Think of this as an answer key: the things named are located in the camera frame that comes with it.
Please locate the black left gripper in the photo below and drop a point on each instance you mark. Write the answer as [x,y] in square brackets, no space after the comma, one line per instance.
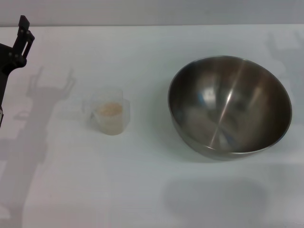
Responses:
[4,71]

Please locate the white rice grains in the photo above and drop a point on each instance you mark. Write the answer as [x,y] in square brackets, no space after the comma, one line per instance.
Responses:
[110,109]

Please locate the clear plastic measuring cup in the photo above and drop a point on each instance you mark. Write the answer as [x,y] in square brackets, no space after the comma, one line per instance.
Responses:
[111,123]

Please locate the stainless steel mixing bowl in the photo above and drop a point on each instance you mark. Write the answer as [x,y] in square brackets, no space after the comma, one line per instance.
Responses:
[229,107]

